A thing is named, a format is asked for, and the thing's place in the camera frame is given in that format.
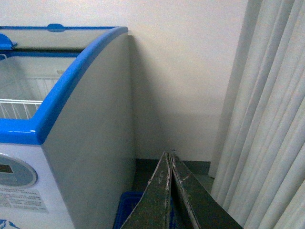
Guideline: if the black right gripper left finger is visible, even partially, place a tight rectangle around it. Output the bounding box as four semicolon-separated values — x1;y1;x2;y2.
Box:
121;152;172;229

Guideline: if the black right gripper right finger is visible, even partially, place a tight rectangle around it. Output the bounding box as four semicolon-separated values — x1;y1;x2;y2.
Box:
170;153;242;229

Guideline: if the blue plastic crate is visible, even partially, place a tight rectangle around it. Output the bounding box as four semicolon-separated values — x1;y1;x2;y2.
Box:
113;191;179;229

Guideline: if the white curtain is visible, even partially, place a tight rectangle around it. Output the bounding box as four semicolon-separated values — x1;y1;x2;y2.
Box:
210;0;305;229

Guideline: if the white blue chest freezer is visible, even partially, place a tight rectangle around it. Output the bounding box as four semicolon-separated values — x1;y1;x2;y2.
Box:
0;26;135;229

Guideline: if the white instruction sticker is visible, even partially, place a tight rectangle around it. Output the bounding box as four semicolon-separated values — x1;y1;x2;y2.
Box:
0;187;48;213

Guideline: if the oval grey control panel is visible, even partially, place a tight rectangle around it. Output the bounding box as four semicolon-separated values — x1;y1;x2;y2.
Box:
0;154;38;188

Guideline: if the sliding glass freezer lid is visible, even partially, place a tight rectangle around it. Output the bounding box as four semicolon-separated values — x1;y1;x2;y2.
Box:
0;23;117;59

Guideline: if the blue lid handle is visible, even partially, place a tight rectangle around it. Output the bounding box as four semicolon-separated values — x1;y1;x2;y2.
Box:
0;33;17;50

